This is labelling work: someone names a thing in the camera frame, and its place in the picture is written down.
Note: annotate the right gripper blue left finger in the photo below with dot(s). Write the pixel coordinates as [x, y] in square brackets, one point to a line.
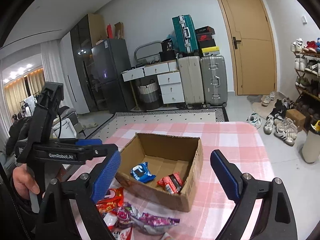
[102, 175]

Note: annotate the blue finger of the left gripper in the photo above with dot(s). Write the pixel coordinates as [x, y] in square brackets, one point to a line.
[87, 142]

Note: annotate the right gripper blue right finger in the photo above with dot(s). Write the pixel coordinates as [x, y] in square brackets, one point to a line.
[228, 175]

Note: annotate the red orange chips bag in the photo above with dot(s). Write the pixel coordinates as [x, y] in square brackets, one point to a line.
[111, 201]

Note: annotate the blue cookie snack packet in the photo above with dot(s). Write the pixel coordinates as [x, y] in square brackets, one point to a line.
[142, 173]

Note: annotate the red black snack packet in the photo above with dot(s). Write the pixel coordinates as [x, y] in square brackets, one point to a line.
[172, 183]

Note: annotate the red oreo cookie packet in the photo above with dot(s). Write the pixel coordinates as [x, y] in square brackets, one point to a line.
[119, 231]

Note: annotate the purple grape snack bag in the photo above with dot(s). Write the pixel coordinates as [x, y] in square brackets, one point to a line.
[129, 216]

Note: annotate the person's left hand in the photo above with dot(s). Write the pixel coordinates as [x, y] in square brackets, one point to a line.
[24, 182]

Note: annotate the dotted white rug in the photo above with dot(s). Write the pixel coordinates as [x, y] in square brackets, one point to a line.
[119, 119]

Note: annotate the pink plaid tablecloth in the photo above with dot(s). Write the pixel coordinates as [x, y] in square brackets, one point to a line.
[240, 143]

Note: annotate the striped laundry basket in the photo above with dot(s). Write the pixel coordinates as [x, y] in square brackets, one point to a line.
[150, 96]

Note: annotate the white trash bin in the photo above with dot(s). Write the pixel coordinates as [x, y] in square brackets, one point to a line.
[310, 150]

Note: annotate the dark grey refrigerator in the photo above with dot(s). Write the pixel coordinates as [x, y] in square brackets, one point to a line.
[111, 59]

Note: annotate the small brown cardboard box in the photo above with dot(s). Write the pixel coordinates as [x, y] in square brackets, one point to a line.
[297, 117]

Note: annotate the white drawer desk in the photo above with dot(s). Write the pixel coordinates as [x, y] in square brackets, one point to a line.
[168, 77]

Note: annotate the black glass cabinet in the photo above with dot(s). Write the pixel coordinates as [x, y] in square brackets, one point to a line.
[84, 36]

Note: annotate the silver grey suitcase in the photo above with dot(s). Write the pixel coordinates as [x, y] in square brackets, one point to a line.
[214, 80]

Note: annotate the beige suitcase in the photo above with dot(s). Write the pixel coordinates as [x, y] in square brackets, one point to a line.
[191, 78]

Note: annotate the stack of shoe boxes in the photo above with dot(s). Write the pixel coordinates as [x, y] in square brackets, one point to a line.
[206, 42]

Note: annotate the teal suitcase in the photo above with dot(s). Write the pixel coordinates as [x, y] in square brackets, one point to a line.
[185, 34]

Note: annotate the wooden shoe rack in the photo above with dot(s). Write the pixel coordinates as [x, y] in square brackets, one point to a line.
[307, 80]

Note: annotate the wooden door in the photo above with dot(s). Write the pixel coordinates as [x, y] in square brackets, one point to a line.
[252, 47]

